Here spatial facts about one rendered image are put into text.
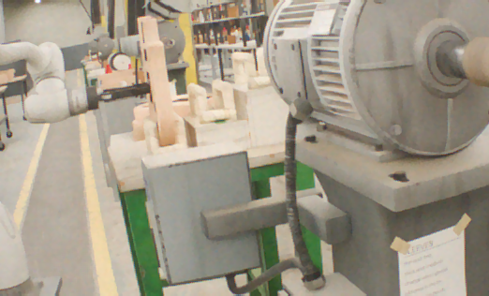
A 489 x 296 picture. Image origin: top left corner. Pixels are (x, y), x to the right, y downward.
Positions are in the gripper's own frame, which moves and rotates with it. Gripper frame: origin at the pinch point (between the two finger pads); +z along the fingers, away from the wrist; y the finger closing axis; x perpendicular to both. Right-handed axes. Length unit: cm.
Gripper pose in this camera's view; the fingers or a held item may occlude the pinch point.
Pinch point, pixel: (148, 87)
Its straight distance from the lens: 203.1
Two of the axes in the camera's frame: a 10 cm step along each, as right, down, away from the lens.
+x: -1.3, -9.7, -2.0
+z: 9.7, -1.7, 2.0
